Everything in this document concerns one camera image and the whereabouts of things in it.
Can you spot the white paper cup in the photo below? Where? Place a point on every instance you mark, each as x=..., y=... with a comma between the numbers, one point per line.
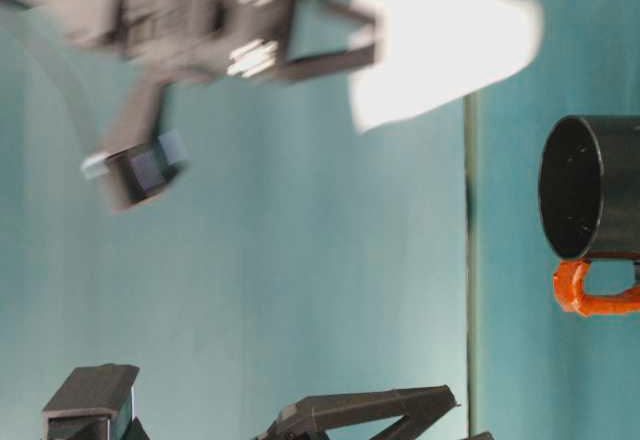
x=450, y=35

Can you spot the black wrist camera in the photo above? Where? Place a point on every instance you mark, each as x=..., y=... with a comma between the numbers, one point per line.
x=135, y=175
x=90, y=390

